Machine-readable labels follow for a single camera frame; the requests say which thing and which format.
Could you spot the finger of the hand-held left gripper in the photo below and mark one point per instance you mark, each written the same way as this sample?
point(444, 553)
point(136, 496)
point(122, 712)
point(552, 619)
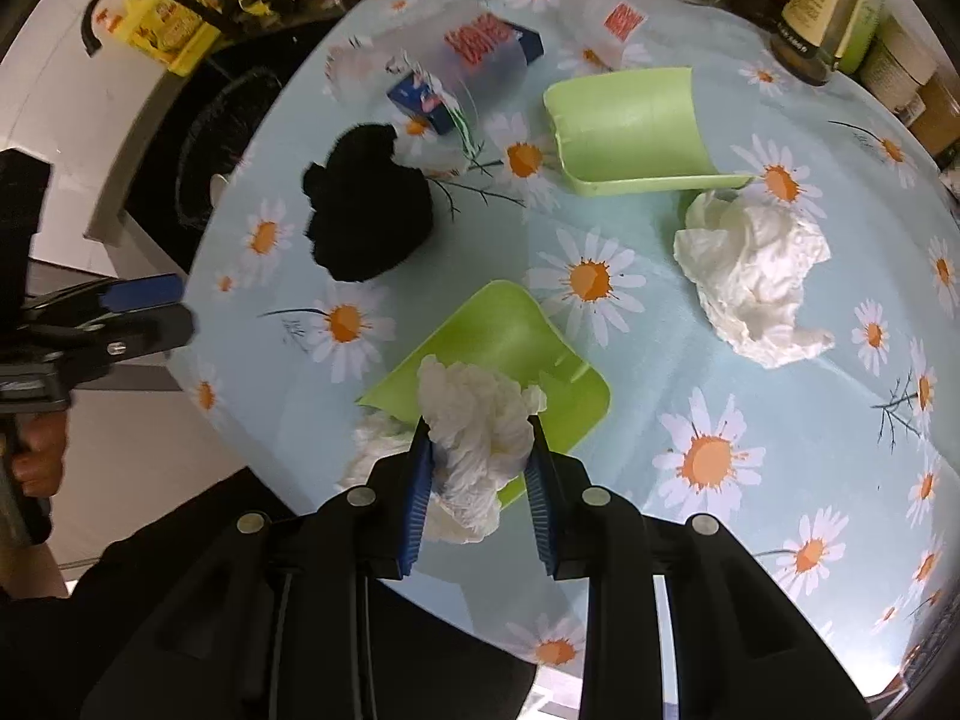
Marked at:
point(146, 292)
point(142, 337)

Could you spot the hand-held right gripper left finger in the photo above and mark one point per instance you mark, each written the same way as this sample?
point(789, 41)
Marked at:
point(418, 495)

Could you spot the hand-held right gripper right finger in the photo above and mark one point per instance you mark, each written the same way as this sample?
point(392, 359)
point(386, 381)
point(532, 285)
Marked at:
point(538, 502)

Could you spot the trash bin with black bag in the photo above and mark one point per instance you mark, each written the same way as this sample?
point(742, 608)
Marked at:
point(225, 135)

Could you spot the green foam tray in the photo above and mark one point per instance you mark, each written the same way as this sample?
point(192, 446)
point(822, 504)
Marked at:
point(480, 330)
point(630, 127)

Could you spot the blue drink carton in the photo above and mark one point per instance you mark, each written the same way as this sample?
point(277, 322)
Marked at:
point(416, 97)

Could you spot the clear plastic cup red print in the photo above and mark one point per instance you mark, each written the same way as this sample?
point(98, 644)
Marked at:
point(480, 67)

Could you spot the person's left hand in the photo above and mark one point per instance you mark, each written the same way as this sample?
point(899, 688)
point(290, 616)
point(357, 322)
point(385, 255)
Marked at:
point(37, 461)

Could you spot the small crumpled white tissue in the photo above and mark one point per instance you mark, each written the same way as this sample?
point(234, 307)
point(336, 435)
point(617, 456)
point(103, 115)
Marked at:
point(371, 442)

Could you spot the black sink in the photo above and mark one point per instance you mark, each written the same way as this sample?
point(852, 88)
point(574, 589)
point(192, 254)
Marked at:
point(157, 202)

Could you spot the daisy print tablecloth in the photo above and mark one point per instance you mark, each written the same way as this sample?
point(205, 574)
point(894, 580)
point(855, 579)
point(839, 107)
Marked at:
point(675, 405)

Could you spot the black faucet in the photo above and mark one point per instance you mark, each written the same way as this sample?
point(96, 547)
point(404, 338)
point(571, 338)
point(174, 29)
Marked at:
point(101, 0)

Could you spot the crumpled black cloth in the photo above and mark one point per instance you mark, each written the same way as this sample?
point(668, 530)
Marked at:
point(367, 202)

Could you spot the yellow detergent bottle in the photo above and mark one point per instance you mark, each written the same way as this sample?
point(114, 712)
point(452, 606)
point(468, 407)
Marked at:
point(169, 34)

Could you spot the large crumpled white tissue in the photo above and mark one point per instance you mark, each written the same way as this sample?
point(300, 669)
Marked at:
point(750, 270)

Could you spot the brown jar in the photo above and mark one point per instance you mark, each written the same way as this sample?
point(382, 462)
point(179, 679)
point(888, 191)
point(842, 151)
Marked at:
point(937, 112)

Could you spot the jar with pale label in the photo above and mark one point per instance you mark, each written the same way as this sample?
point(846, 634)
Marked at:
point(896, 67)

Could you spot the dark bottle beige label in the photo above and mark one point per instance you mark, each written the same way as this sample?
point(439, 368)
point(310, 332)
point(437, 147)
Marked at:
point(817, 7)

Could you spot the bottle with green label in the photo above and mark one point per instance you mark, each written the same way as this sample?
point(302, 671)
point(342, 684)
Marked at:
point(866, 22)

